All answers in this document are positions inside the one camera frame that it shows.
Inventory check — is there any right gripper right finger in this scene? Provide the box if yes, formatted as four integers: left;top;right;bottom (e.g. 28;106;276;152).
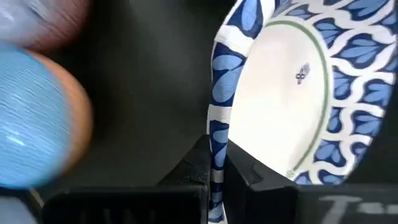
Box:
223;139;398;224

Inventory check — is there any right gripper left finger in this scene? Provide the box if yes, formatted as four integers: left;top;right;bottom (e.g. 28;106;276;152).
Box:
40;133;212;224

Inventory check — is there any blue white leaf-pattern plate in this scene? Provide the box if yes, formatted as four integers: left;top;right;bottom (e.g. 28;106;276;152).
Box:
206;0;398;224

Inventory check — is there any orange white quatrefoil-pattern bowl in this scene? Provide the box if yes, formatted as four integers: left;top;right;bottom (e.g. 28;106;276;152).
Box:
26;49;94;178

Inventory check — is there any blue diamond-pattern bowl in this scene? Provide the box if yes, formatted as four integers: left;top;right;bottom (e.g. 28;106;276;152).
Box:
0;43;74;189

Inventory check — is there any red white zigzag-pattern bowl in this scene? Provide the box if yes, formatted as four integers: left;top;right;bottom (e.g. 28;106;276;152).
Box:
21;0;93;52

